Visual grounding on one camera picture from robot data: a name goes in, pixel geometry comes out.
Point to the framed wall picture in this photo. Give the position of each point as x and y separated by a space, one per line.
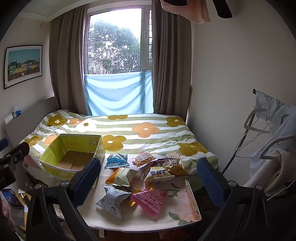
23 64

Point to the blue white snack packet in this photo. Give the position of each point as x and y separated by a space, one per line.
116 161

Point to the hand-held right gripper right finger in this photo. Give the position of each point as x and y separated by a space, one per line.
211 183

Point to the window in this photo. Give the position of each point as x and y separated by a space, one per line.
115 46

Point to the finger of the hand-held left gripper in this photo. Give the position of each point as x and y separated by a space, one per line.
3 144

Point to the white paper roll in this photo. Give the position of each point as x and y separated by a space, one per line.
8 118

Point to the white garment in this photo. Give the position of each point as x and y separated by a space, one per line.
270 102

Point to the pale blue garment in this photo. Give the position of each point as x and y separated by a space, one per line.
284 127

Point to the yellow white snack packet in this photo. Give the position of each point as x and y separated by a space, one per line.
159 175

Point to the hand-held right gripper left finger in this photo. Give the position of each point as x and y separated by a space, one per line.
86 178

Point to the blue book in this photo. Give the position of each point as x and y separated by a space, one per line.
11 197

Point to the brown orange snack packet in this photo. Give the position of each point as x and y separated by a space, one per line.
177 168

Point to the tissue pack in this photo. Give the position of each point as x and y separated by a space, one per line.
17 113

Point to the grey bed headboard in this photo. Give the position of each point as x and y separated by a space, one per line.
30 120

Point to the pink snack packet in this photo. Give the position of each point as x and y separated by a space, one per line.
150 201

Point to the dark cloth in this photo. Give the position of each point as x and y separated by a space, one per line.
223 9

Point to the orange checked snack packet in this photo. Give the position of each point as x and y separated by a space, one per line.
144 158

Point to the orange and cream snack packet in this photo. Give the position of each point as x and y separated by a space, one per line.
123 176

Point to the pale blue printed snack packet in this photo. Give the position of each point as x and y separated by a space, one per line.
111 201

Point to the striped floral blanket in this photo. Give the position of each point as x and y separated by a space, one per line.
143 139

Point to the brown curtain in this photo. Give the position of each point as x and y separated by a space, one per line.
67 69
172 69

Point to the beige garment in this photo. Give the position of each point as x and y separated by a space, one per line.
282 171

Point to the light blue cloth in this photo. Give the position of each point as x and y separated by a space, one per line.
115 92

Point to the black clothes rack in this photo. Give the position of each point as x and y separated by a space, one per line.
240 141

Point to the green cardboard box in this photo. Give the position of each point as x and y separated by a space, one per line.
53 148

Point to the grey plastic hanger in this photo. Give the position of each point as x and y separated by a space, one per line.
248 118
272 143

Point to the pink garment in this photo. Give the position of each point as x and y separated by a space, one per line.
192 14

